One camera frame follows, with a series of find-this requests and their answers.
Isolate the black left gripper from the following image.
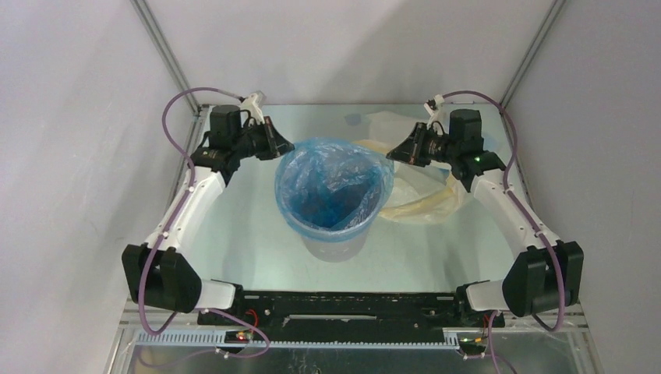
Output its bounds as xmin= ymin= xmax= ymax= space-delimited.
xmin=232 ymin=116 xmax=295 ymax=161

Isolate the yellowish translucent trash bag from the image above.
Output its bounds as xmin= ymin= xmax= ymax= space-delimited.
xmin=356 ymin=111 xmax=466 ymax=224

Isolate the blue translucent trash bag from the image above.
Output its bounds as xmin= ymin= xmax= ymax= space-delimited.
xmin=274 ymin=137 xmax=396 ymax=244

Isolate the grey plastic trash bin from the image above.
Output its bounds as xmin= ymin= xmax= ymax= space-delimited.
xmin=278 ymin=139 xmax=391 ymax=263

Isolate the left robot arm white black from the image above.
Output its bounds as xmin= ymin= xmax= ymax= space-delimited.
xmin=122 ymin=103 xmax=294 ymax=325

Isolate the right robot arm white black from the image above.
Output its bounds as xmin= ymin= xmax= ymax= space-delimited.
xmin=387 ymin=109 xmax=584 ymax=326

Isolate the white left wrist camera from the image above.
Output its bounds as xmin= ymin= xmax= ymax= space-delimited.
xmin=239 ymin=90 xmax=265 ymax=125

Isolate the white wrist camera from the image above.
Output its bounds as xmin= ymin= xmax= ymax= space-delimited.
xmin=239 ymin=90 xmax=265 ymax=125
xmin=423 ymin=94 xmax=445 ymax=125

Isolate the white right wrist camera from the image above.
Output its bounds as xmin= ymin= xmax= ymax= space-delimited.
xmin=423 ymin=94 xmax=445 ymax=125

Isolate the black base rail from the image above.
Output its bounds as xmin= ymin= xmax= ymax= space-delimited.
xmin=228 ymin=291 xmax=486 ymax=344

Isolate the left aluminium corner post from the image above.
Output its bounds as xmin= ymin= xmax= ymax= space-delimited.
xmin=129 ymin=0 xmax=192 ymax=91

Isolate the aluminium corner post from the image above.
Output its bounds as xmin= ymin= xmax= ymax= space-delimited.
xmin=498 ymin=0 xmax=569 ymax=112
xmin=129 ymin=0 xmax=192 ymax=91

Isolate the right aluminium corner post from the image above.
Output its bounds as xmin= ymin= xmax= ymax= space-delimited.
xmin=498 ymin=0 xmax=569 ymax=112

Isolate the aluminium frame front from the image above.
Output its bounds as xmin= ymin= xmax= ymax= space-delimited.
xmin=105 ymin=305 xmax=603 ymax=373

